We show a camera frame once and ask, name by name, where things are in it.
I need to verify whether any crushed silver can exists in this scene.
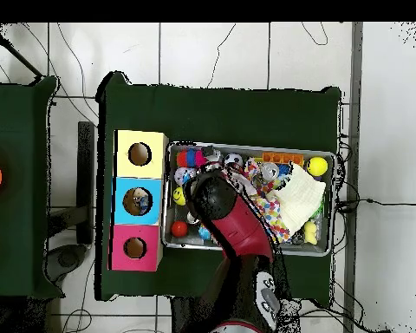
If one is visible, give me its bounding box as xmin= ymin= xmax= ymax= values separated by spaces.
xmin=258 ymin=161 xmax=282 ymax=183

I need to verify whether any black and white soccer ball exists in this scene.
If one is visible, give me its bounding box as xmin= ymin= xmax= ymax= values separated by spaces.
xmin=224 ymin=152 xmax=245 ymax=171

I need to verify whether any cream muslin cloth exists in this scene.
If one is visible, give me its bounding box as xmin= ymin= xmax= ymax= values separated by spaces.
xmin=276 ymin=162 xmax=328 ymax=233

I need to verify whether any rainbow spiky toy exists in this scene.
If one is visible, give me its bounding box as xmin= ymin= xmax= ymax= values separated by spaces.
xmin=177 ymin=149 xmax=209 ymax=169

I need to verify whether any green covered side table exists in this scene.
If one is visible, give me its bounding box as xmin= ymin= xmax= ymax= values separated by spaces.
xmin=0 ymin=75 xmax=60 ymax=299

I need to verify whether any red ball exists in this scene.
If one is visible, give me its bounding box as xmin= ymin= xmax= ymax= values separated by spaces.
xmin=171 ymin=219 xmax=190 ymax=238

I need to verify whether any large polka dot cloth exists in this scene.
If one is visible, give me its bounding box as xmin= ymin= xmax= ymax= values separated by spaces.
xmin=248 ymin=181 xmax=291 ymax=243

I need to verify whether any white baseball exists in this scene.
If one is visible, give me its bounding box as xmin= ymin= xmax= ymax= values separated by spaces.
xmin=174 ymin=166 xmax=197 ymax=186

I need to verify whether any shallow clear bin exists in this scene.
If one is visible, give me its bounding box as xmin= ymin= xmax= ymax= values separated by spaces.
xmin=161 ymin=140 xmax=337 ymax=258

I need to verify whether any yellow smiley ball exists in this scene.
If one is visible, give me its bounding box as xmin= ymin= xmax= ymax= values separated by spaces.
xmin=172 ymin=186 xmax=188 ymax=207

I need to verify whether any black floor cable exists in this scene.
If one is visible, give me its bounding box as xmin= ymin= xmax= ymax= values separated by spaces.
xmin=335 ymin=196 xmax=416 ymax=214

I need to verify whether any wooden box with three holes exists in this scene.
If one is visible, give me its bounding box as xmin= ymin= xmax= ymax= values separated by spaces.
xmin=110 ymin=129 xmax=170 ymax=273

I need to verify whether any black flat panel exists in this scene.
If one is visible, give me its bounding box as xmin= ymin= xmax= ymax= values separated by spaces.
xmin=76 ymin=121 xmax=97 ymax=245

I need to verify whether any grey floor stand base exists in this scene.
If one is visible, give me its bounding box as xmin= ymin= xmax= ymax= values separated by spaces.
xmin=44 ymin=206 xmax=91 ymax=282

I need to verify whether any yellow rubber duck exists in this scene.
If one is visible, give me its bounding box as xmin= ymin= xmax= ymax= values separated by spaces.
xmin=302 ymin=220 xmax=320 ymax=245

